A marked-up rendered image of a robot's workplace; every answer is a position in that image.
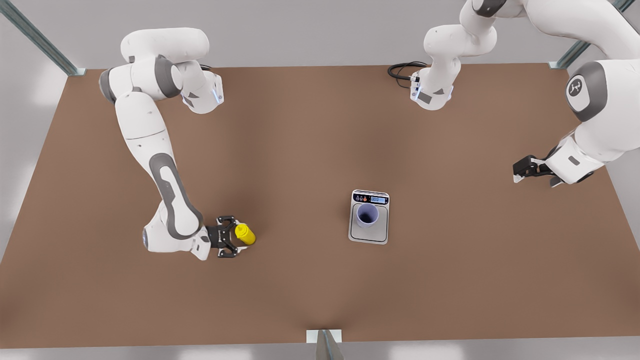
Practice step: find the yellow sauce bottle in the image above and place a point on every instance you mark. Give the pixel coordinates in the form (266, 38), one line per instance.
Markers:
(245, 234)

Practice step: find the pale purple cup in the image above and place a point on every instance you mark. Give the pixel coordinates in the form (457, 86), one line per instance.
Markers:
(367, 215)

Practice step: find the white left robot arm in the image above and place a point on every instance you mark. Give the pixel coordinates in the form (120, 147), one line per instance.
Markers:
(595, 95)

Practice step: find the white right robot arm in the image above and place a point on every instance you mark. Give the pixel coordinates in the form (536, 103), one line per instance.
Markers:
(150, 130)

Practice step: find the grey kitchen scale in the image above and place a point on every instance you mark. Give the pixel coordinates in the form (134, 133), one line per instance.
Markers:
(369, 216)

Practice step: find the silver frame post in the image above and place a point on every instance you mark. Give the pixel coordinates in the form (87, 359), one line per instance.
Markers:
(582, 47)
(40, 40)
(327, 345)

